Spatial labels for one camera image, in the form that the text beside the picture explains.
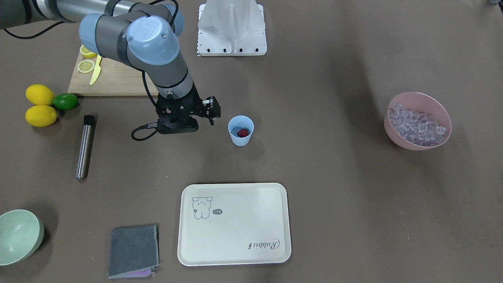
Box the light blue plastic cup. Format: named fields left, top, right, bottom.
left=228, top=115, right=254, bottom=146

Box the cream rabbit tray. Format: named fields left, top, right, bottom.
left=178, top=183, right=292, bottom=266

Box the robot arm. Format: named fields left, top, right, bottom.
left=1, top=0, right=220, bottom=133

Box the lemon half upper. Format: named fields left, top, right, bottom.
left=79, top=45, right=97, bottom=59

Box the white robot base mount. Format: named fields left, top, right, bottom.
left=196, top=0, right=268, bottom=56

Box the yellow plastic knife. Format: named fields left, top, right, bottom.
left=89, top=55, right=103, bottom=85

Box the lemon half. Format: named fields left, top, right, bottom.
left=77, top=59, right=95, bottom=74
left=79, top=45, right=97, bottom=59

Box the green lime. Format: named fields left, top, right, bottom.
left=52, top=93, right=79, bottom=110

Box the grey folded cloth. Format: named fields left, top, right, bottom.
left=107, top=224, right=160, bottom=279

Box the steel muddler black tip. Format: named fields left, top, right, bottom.
left=76, top=115, right=95, bottom=180

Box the light green bowl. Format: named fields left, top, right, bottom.
left=0, top=209, right=44, bottom=266

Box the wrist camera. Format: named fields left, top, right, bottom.
left=156, top=116, right=199, bottom=134

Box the clear ice cube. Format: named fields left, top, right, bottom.
left=231, top=127, right=242, bottom=138

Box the yellow lemon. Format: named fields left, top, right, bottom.
left=25, top=84, right=55, bottom=106
left=25, top=105, right=57, bottom=127

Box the yellow lemon lower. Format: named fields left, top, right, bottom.
left=25, top=105, right=57, bottom=127

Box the yellow lemon upper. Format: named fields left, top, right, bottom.
left=25, top=84, right=55, bottom=106

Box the red strawberry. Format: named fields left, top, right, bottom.
left=237, top=128, right=250, bottom=138

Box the lemon half lower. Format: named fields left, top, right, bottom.
left=77, top=59, right=95, bottom=74

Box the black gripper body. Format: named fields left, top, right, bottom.
left=156, top=85, right=216, bottom=122

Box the bamboo cutting board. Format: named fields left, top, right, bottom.
left=68, top=55, right=147, bottom=97

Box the pink bowl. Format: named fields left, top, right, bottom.
left=384, top=92, right=452, bottom=151

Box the pile of ice cubes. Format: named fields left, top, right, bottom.
left=387, top=102, right=447, bottom=147

